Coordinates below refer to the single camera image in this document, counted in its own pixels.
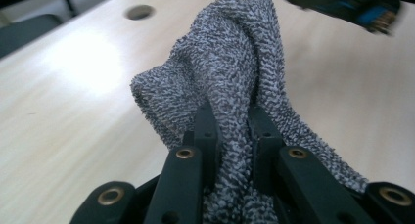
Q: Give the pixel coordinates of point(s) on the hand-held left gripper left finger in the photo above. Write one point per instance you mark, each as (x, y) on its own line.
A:
(182, 185)

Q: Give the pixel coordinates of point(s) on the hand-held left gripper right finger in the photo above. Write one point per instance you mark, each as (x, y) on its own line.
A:
(300, 185)

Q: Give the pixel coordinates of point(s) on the grey terry cloth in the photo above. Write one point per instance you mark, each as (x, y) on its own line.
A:
(225, 61)

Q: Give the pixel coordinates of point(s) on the blue and black toy car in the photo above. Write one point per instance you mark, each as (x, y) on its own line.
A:
(375, 15)

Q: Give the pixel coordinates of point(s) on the round grey table grommet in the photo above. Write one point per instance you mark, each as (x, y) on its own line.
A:
(140, 12)

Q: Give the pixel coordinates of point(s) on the black folding chair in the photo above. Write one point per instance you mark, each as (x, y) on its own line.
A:
(23, 35)

